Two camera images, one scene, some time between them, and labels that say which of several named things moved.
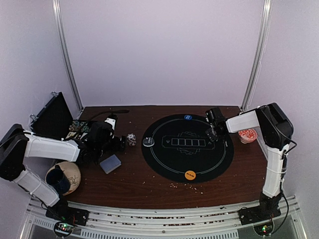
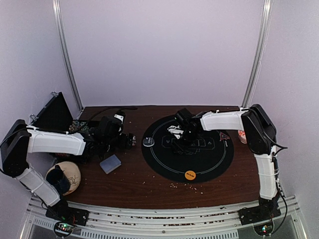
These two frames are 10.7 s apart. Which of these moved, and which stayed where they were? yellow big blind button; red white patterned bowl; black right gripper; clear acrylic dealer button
Moved: black right gripper
Stayed: yellow big blind button; red white patterned bowl; clear acrylic dealer button
